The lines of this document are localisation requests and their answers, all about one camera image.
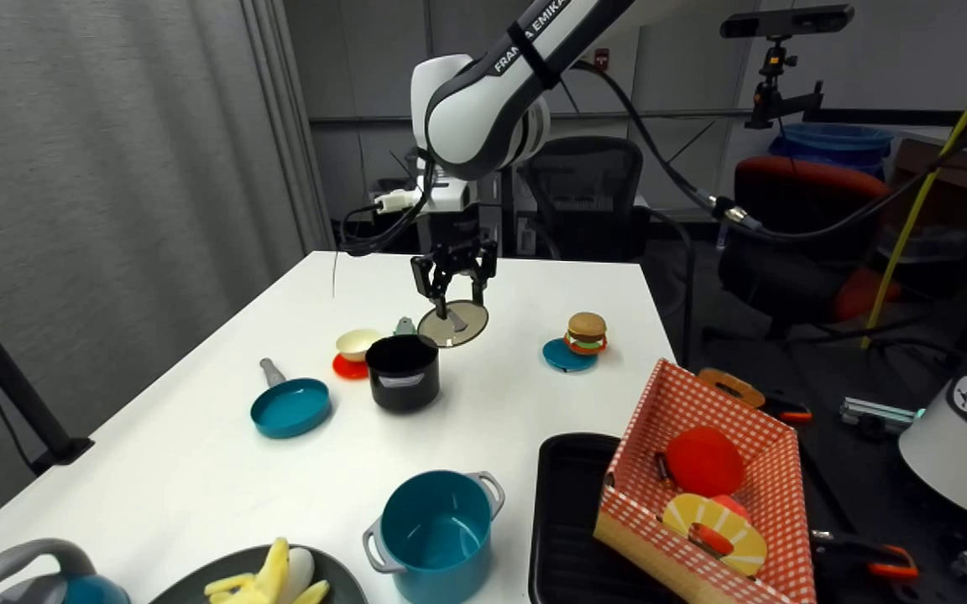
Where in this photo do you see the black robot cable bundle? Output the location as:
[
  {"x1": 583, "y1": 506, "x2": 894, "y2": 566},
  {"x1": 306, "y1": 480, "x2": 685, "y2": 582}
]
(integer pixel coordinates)
[{"x1": 563, "y1": 54, "x2": 967, "y2": 251}]

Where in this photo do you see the toy burger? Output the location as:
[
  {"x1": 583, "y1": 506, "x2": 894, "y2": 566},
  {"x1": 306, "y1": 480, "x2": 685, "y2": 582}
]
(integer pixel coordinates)
[{"x1": 563, "y1": 310, "x2": 612, "y2": 360}]

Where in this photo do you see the red toy plate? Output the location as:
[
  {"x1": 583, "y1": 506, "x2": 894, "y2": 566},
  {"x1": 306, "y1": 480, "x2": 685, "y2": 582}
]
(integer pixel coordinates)
[{"x1": 329, "y1": 350, "x2": 376, "y2": 385}]

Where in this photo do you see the teal toy kettle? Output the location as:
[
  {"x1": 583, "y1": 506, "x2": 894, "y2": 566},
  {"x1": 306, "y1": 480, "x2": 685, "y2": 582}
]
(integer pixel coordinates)
[{"x1": 0, "y1": 533, "x2": 135, "y2": 604}]

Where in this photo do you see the black toy pot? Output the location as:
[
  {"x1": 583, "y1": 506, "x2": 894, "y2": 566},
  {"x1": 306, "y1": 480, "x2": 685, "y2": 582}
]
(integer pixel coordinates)
[{"x1": 362, "y1": 315, "x2": 443, "y2": 416}]

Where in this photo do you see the red black office chair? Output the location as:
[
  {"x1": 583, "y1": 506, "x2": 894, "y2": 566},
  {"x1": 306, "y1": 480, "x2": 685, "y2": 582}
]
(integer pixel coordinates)
[{"x1": 715, "y1": 152, "x2": 904, "y2": 340}]

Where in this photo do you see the black mesh office chair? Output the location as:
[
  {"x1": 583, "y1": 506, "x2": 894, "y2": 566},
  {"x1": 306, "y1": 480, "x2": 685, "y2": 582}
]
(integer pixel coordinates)
[{"x1": 515, "y1": 133, "x2": 658, "y2": 262}]

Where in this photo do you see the blue plastic bin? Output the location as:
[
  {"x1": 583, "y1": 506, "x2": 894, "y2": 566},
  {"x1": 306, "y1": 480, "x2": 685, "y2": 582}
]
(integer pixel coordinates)
[{"x1": 769, "y1": 120, "x2": 896, "y2": 180}]

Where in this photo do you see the red checkered basket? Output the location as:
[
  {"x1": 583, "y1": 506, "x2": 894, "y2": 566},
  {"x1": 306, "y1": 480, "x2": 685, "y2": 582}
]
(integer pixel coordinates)
[{"x1": 594, "y1": 360, "x2": 824, "y2": 604}]

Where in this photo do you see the grey curtain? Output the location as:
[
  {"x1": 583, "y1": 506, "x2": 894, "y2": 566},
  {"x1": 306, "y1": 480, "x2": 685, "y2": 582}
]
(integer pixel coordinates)
[{"x1": 0, "y1": 0, "x2": 337, "y2": 543}]

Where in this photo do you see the glass pot lid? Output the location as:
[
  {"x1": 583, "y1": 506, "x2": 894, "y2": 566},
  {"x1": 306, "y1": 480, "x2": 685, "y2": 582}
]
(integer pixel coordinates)
[{"x1": 414, "y1": 297, "x2": 492, "y2": 351}]

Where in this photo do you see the yellow hose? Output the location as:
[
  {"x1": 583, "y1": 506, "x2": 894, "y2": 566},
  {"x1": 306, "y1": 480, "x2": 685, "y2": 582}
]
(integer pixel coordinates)
[{"x1": 859, "y1": 20, "x2": 967, "y2": 351}]

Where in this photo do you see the orange black clamp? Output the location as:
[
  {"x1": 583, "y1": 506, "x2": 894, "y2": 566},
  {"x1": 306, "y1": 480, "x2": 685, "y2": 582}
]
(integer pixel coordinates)
[
  {"x1": 761, "y1": 400, "x2": 820, "y2": 433},
  {"x1": 812, "y1": 533, "x2": 922, "y2": 589}
]

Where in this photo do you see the yellow toy fruit slice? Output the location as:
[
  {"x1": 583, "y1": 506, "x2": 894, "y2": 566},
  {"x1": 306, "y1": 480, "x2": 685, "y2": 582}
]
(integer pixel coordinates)
[{"x1": 660, "y1": 490, "x2": 769, "y2": 582}]

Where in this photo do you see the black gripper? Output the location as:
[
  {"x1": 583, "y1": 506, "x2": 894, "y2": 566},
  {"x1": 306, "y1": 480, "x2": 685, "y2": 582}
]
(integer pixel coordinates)
[{"x1": 408, "y1": 213, "x2": 500, "y2": 323}]

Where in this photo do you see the red round toy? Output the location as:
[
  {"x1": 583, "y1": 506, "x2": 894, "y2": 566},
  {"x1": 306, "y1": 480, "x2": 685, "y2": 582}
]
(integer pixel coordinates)
[{"x1": 660, "y1": 428, "x2": 750, "y2": 501}]

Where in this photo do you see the black baking tray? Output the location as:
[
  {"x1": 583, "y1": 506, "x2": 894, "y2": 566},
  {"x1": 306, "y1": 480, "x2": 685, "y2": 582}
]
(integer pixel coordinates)
[{"x1": 526, "y1": 429, "x2": 669, "y2": 604}]

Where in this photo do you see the teal toy pot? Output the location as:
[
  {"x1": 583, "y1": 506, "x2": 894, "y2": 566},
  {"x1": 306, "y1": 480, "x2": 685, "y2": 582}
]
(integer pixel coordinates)
[{"x1": 359, "y1": 468, "x2": 506, "y2": 604}]

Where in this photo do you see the teal toy frying pan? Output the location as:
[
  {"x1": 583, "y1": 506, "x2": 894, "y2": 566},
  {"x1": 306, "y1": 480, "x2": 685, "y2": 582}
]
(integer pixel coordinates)
[{"x1": 249, "y1": 356, "x2": 337, "y2": 443}]

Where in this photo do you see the yellow toy banana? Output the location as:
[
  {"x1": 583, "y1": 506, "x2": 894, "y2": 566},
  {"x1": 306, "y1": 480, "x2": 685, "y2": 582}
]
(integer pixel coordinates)
[{"x1": 202, "y1": 536, "x2": 333, "y2": 604}]

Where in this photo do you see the green bowl with fruit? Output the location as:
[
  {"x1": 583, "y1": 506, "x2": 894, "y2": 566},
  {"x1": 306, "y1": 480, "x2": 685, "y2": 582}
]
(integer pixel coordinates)
[{"x1": 149, "y1": 543, "x2": 370, "y2": 604}]

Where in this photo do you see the cream toy bowl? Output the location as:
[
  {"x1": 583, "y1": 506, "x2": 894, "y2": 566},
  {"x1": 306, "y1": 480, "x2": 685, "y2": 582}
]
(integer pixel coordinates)
[{"x1": 333, "y1": 326, "x2": 378, "y2": 364}]

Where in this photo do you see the brown wooden desk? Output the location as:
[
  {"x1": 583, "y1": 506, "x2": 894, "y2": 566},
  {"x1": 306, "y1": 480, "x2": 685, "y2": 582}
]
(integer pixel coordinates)
[{"x1": 891, "y1": 131, "x2": 967, "y2": 227}]

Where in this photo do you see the black tripod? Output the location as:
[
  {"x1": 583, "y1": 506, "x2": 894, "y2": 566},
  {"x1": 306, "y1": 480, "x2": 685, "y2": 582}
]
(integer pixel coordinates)
[{"x1": 0, "y1": 146, "x2": 98, "y2": 480}]

